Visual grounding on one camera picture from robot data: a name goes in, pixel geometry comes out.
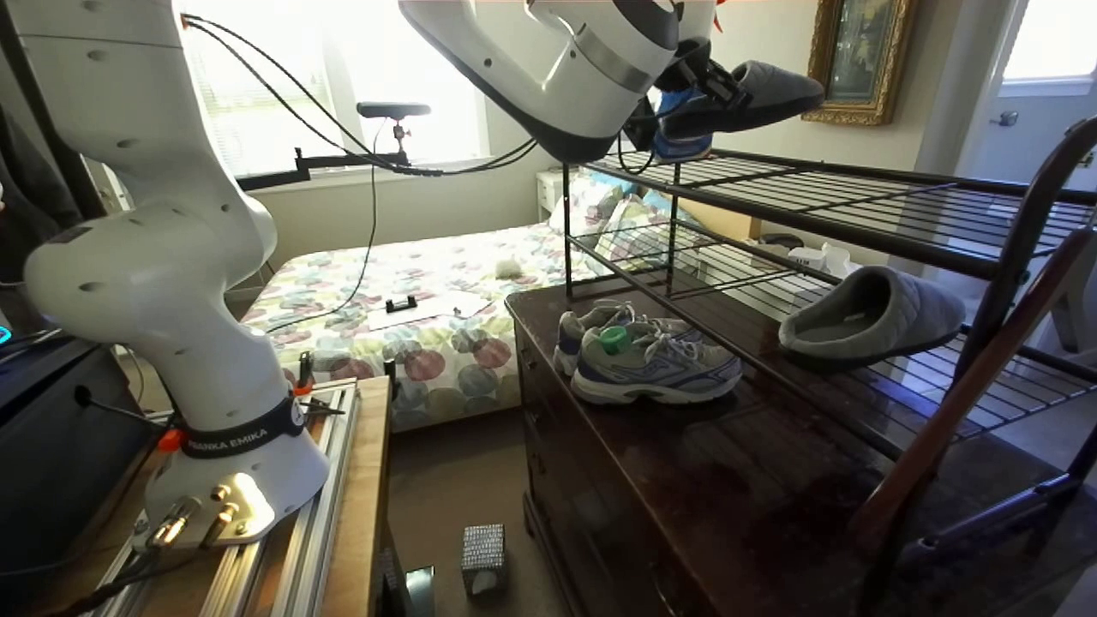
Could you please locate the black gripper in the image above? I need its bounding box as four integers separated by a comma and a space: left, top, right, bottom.
650, 38, 746, 110

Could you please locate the grey bed slipper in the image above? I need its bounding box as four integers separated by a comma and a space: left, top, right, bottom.
671, 59, 830, 137
773, 263, 971, 366

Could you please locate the black metal shoe rack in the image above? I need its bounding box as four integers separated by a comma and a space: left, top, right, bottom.
559, 103, 1097, 575

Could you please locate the bed with floral quilt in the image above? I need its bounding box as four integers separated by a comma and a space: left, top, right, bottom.
241, 168, 689, 437

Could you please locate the blue spray bottle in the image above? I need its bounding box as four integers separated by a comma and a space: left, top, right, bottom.
650, 0, 731, 165

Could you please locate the gold framed picture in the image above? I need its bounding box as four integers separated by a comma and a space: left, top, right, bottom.
797, 0, 923, 129

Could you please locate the grey blue sneaker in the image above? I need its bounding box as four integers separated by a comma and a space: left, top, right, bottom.
551, 297, 689, 375
565, 323, 746, 409

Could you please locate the white door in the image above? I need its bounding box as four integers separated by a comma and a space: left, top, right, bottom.
957, 0, 1097, 191

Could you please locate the small grey box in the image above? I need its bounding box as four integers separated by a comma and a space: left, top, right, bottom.
460, 520, 510, 601

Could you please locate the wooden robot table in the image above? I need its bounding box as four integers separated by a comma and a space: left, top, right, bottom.
319, 375, 396, 617

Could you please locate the black equipment box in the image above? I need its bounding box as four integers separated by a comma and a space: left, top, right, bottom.
0, 328, 150, 598

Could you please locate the black stereo camera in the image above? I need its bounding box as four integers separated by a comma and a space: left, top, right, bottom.
353, 101, 435, 123

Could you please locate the thin black camera cable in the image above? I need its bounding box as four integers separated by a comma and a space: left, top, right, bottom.
335, 123, 386, 320

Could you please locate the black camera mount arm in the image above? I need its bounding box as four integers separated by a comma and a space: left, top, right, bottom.
233, 117, 414, 199

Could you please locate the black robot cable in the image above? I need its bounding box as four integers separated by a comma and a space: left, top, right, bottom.
178, 9, 540, 183

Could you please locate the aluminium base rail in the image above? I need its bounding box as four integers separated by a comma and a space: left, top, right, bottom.
98, 382, 364, 617

